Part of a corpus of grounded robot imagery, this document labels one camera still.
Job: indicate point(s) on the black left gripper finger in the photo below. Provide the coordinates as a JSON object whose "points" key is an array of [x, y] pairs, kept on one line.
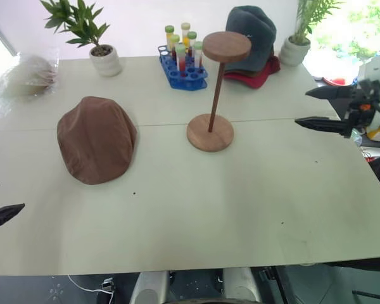
{"points": [[3, 214]]}

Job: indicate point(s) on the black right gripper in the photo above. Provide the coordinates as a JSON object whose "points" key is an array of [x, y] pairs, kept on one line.
{"points": [[364, 104]]}

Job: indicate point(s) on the brown fabric cap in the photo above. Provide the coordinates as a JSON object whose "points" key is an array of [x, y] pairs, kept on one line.
{"points": [[96, 142]]}

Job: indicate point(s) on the red fabric hat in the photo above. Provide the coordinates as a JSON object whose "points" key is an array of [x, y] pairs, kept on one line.
{"points": [[259, 79]]}

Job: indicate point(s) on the grey fabric hat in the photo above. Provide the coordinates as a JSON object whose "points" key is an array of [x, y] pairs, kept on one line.
{"points": [[259, 28]]}

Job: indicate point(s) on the wooden hat stand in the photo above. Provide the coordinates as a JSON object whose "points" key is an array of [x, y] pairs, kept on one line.
{"points": [[210, 134]]}

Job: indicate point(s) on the thin-leaf plant, white pot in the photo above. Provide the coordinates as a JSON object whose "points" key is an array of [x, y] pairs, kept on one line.
{"points": [[294, 50]]}

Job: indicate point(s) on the clear plastic bag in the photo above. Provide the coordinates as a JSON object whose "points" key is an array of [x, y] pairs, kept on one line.
{"points": [[25, 79]]}

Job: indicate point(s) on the green-capped tube, red liquid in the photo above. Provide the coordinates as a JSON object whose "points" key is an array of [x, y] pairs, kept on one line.
{"points": [[180, 57], [192, 39], [198, 54]]}

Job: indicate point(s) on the blue test tube rack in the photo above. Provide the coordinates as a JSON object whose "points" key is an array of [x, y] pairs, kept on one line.
{"points": [[180, 79]]}

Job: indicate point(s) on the pale-capped tube, yellow liquid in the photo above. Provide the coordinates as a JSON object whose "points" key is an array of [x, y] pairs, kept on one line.
{"points": [[185, 30]]}

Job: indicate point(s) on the silver rounded robot leg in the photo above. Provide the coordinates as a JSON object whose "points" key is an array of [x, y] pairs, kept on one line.
{"points": [[150, 288], [240, 285]]}

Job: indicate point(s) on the broad-leaf plant, white pot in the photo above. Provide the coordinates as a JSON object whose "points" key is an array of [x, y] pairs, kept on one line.
{"points": [[106, 60]]}

